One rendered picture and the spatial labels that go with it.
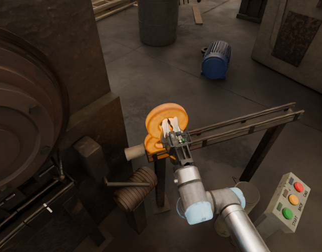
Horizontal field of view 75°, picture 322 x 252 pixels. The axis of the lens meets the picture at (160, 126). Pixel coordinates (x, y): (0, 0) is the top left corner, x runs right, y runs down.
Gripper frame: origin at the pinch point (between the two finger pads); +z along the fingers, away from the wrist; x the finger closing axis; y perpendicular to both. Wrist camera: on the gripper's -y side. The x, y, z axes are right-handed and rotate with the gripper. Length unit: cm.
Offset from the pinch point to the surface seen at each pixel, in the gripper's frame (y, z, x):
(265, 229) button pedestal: -48, -47, -44
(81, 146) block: -13.7, 2.4, 33.1
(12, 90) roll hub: 30.6, -4.2, 35.6
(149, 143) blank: -20.4, 0.3, 5.9
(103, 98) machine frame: -11.4, 21.9, 21.9
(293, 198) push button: -22, -37, -47
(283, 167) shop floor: -91, -14, -103
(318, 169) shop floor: -89, -23, -129
